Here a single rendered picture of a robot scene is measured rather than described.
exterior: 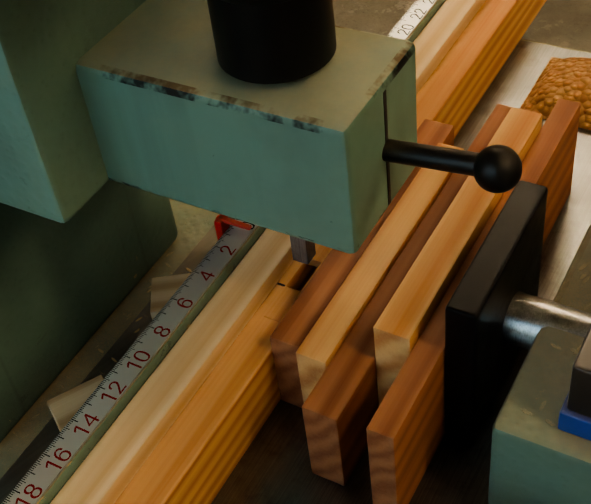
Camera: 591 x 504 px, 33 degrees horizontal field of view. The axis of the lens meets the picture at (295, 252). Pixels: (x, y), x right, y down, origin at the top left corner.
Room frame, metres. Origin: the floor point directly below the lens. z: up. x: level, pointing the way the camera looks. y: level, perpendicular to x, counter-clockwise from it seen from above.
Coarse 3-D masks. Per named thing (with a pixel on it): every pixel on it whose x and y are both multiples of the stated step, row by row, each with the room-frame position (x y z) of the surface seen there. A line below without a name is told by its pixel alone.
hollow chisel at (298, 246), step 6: (294, 240) 0.36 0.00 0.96; (300, 240) 0.36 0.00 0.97; (294, 246) 0.36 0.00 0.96; (300, 246) 0.36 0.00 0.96; (306, 246) 0.36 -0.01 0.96; (312, 246) 0.36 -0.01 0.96; (294, 252) 0.36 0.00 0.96; (300, 252) 0.36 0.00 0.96; (306, 252) 0.36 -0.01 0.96; (312, 252) 0.36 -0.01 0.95; (294, 258) 0.36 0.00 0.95; (300, 258) 0.36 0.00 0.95; (306, 258) 0.36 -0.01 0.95; (312, 258) 0.36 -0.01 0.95
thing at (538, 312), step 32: (512, 192) 0.34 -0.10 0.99; (544, 192) 0.34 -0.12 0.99; (512, 224) 0.32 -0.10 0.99; (480, 256) 0.30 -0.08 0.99; (512, 256) 0.30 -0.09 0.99; (480, 288) 0.28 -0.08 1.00; (512, 288) 0.31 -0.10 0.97; (448, 320) 0.28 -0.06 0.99; (480, 320) 0.27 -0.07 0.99; (512, 320) 0.30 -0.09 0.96; (544, 320) 0.29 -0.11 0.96; (576, 320) 0.29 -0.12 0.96; (448, 352) 0.28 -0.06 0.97; (480, 352) 0.27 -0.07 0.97; (512, 352) 0.31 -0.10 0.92; (448, 384) 0.28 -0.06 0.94; (480, 384) 0.27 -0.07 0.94; (448, 416) 0.28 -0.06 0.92; (480, 416) 0.28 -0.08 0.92
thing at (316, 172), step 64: (192, 0) 0.42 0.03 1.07; (128, 64) 0.38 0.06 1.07; (192, 64) 0.37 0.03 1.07; (384, 64) 0.35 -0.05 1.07; (128, 128) 0.37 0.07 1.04; (192, 128) 0.35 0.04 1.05; (256, 128) 0.33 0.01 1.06; (320, 128) 0.32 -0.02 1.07; (384, 128) 0.34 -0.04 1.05; (192, 192) 0.36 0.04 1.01; (256, 192) 0.33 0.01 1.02; (320, 192) 0.32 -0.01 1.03; (384, 192) 0.33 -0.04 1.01
